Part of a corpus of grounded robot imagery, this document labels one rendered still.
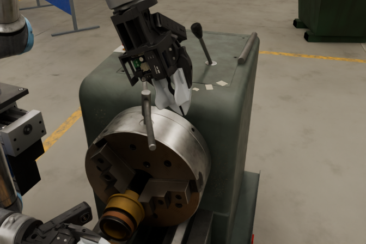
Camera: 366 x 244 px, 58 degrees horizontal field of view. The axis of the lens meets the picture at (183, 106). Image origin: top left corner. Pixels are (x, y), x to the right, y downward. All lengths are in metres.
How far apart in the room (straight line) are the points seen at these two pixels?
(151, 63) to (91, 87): 0.50
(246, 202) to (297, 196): 0.92
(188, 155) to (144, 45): 0.35
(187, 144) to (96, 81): 0.35
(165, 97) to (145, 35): 0.13
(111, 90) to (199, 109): 0.26
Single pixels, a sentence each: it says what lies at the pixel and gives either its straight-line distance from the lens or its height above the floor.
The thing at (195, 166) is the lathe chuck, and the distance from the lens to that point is 0.78.
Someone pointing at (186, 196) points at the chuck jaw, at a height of 1.11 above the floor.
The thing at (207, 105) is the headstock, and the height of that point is 1.23.
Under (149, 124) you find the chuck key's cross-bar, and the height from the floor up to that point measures 1.33.
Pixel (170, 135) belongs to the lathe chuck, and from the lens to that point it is 0.77.
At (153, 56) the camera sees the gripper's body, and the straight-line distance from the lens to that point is 0.50.
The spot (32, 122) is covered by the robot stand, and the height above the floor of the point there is 1.10.
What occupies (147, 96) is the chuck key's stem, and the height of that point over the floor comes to 1.32.
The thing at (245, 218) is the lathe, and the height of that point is 0.54.
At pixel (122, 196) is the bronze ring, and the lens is 0.77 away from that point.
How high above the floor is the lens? 1.67
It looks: 30 degrees down
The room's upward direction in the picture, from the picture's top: straight up
